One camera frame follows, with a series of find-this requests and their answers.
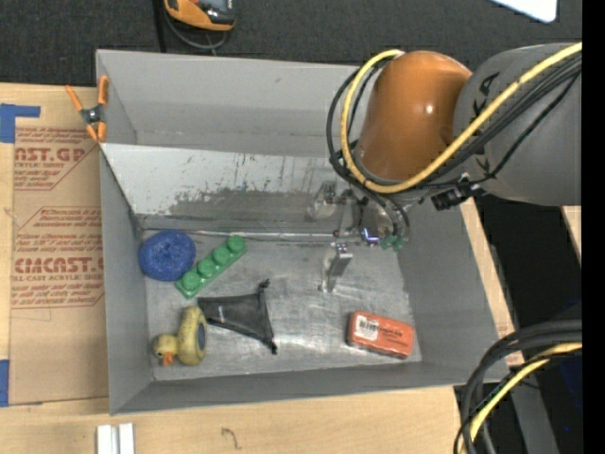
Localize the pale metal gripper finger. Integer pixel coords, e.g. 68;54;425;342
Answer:
305;181;342;222
320;242;354;295

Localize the grey metal bin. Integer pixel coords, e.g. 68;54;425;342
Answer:
94;48;512;417

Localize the orange block with white label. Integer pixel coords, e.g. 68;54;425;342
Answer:
345;310;418;361

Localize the black mesh pouch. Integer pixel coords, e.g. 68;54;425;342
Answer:
196;278;280;356

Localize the green block with four knobs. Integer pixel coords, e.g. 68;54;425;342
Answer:
174;234;249;301

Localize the yellow rubber duck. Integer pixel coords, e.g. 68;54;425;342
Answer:
149;305;210;368

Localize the blue round sponge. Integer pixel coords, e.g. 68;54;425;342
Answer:
137;228;198;283

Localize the brown cardboard board, red print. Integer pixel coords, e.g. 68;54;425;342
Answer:
0;81;112;409

